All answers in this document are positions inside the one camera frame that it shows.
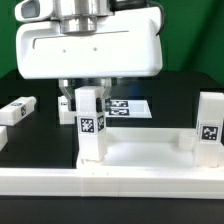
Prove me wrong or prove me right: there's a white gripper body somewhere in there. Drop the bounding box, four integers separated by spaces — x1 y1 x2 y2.
16 8 162 79

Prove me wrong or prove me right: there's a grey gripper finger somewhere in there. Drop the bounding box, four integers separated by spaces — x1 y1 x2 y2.
96 78 116 112
58 79 76 111

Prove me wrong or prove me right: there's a white desk top tray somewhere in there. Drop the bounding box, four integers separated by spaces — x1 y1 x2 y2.
76 127 224 170

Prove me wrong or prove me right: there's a white U-shaped marker base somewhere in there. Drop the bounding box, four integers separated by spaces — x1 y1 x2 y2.
106 100 152 119

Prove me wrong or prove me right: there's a white front fence rail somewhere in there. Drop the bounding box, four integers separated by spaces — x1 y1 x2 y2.
0 168 224 199

